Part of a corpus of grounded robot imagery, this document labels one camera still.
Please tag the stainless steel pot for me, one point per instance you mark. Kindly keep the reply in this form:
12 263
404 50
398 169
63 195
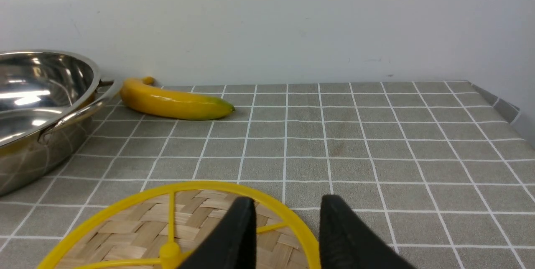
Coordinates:
47 101

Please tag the yellow banana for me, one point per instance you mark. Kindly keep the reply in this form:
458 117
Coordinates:
140 95

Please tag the grey checked tablecloth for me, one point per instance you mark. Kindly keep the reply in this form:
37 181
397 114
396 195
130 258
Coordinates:
434 168

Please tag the yellow bamboo steamer lid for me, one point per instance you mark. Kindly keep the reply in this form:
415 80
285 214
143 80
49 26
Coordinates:
160 227

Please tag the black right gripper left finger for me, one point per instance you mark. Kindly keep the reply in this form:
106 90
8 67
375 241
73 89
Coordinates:
232 243

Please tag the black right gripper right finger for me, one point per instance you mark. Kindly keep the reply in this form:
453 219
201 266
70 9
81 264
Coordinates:
346 242

